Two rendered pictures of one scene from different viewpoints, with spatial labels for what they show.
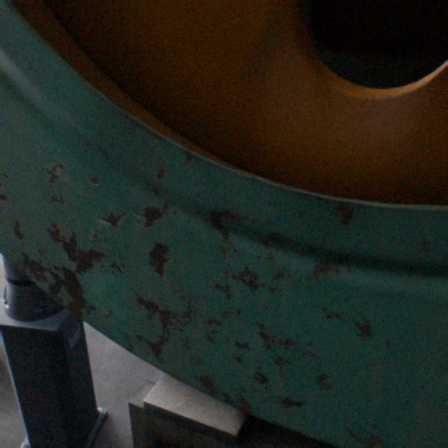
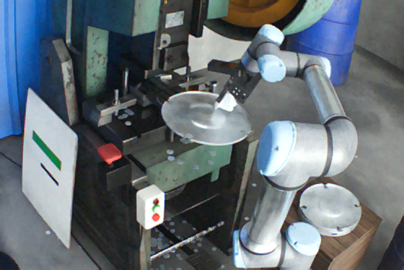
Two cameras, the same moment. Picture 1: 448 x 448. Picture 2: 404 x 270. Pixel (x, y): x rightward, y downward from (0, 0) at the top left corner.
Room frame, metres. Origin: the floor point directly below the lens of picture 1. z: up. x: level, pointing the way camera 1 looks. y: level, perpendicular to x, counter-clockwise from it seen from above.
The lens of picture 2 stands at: (2.00, 0.46, 1.61)
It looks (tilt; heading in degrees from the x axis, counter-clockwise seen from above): 34 degrees down; 200
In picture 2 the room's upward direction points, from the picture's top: 7 degrees clockwise
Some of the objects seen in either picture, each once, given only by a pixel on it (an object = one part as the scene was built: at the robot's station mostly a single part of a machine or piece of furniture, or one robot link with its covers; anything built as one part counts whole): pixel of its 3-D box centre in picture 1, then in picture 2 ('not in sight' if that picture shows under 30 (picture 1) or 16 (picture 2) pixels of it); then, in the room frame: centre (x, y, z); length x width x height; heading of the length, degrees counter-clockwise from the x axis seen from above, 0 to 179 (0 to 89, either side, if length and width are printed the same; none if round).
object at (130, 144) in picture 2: not in sight; (151, 109); (0.64, -0.25, 0.68); 0.45 x 0.30 x 0.06; 155
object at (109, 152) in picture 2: not in sight; (109, 160); (1.04, -0.18, 0.72); 0.07 x 0.06 x 0.08; 65
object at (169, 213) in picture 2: not in sight; (146, 185); (0.64, -0.26, 0.31); 0.43 x 0.42 x 0.01; 155
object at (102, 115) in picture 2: not in sight; (113, 102); (0.80, -0.32, 0.76); 0.17 x 0.06 x 0.10; 155
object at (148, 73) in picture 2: not in sight; (154, 63); (0.64, -0.25, 0.86); 0.20 x 0.16 x 0.05; 155
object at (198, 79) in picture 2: not in sight; (189, 78); (0.49, -0.18, 0.76); 0.17 x 0.06 x 0.10; 155
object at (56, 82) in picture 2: not in sight; (76, 162); (0.83, -0.49, 0.45); 0.92 x 0.12 x 0.90; 65
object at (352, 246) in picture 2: not in sight; (317, 240); (0.48, 0.50, 0.18); 0.40 x 0.38 x 0.35; 62
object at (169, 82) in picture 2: not in sight; (154, 89); (0.64, -0.25, 0.76); 0.15 x 0.09 x 0.05; 155
